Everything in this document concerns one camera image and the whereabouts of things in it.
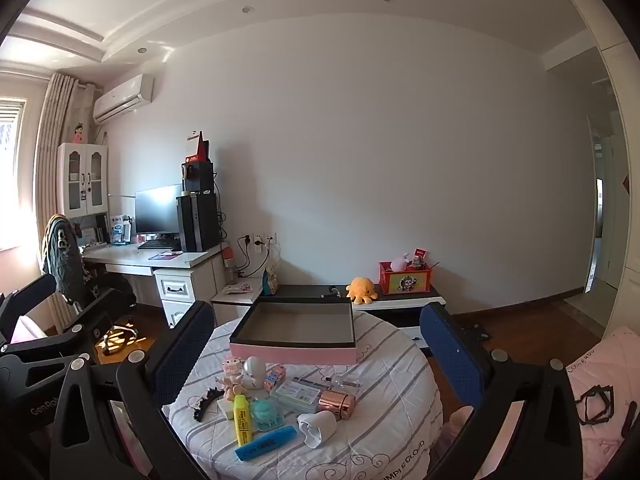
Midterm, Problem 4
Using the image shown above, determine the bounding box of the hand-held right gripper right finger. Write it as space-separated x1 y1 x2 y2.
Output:
419 301 585 480

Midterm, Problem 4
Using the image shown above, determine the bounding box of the white wardrobe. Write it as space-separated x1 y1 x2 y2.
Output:
557 0 640 346

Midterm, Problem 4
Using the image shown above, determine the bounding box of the blue and orange small box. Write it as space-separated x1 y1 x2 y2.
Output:
264 365 287 392

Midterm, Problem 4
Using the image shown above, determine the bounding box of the yellow octopus plush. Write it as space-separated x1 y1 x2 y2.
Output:
346 276 376 306

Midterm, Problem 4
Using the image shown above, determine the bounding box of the rose gold metal jar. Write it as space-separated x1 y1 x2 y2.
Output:
319 390 357 421

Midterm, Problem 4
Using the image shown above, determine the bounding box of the red printed toy box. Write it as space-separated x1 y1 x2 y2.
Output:
378 260 433 296

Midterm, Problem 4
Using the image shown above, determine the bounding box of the white air conditioner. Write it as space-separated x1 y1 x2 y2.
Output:
92 74 155 125

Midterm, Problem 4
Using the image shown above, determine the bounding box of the black hair claw clip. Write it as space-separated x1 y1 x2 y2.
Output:
192 385 226 423

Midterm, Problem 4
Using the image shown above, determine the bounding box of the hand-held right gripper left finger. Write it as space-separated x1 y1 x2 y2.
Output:
50 300 217 480

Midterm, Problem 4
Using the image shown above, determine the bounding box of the pink bed quilt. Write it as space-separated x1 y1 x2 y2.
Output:
565 325 640 480

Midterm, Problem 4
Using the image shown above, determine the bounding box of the blue and white box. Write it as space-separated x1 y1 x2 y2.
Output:
107 214 132 245

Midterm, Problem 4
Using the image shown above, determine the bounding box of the pink doll figurine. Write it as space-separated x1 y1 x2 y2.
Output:
220 377 246 402

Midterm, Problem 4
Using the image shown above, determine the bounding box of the black computer monitor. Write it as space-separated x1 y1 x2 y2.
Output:
135 184 184 241

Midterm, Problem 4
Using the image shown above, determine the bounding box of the black and white low cabinet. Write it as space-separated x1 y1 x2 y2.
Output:
211 284 447 356

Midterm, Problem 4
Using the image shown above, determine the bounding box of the yellow highlighter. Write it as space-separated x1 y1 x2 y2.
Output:
233 394 253 448

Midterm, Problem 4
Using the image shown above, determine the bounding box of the dark printed jacket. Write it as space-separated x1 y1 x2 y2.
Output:
42 214 96 306

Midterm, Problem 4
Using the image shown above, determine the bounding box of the red desk calendar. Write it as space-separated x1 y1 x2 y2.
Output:
186 131 211 163

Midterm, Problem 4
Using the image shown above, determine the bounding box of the white glass door cabinet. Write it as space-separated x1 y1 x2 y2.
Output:
56 142 109 220

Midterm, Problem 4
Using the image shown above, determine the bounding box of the black folding frame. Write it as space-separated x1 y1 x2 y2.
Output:
575 385 615 426

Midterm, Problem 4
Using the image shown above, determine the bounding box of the window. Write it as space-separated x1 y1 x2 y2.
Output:
0 97 27 251

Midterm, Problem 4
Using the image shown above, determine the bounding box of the black speaker box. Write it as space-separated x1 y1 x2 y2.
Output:
181 161 215 195

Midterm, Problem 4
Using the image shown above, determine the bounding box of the black office chair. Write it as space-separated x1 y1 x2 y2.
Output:
42 214 141 356

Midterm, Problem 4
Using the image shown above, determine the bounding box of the teal round case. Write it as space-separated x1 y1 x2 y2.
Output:
250 397 286 431

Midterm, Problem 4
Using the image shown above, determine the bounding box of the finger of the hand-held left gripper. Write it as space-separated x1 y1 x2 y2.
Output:
0 287 137 361
0 274 57 345

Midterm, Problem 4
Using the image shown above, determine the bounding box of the white drawer pedestal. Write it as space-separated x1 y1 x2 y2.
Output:
153 255 226 328

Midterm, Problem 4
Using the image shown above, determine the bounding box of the white desk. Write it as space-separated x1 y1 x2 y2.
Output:
80 240 226 277

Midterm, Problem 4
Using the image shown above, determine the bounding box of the white round figurine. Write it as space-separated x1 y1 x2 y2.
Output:
242 356 267 390

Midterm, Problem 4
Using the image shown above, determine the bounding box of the beige curtain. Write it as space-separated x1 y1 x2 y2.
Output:
35 72 96 336

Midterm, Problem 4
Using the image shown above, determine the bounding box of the black computer tower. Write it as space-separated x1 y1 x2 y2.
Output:
176 194 221 253

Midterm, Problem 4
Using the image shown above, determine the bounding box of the pink storage box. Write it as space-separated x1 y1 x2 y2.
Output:
229 296 359 366

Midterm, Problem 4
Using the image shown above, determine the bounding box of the clear plastic box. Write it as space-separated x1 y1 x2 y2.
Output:
272 377 326 416

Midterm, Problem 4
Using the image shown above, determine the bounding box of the blue highlighter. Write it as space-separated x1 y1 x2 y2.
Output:
235 425 298 462

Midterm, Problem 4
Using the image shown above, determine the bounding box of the black power cable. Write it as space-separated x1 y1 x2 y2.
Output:
235 234 277 278

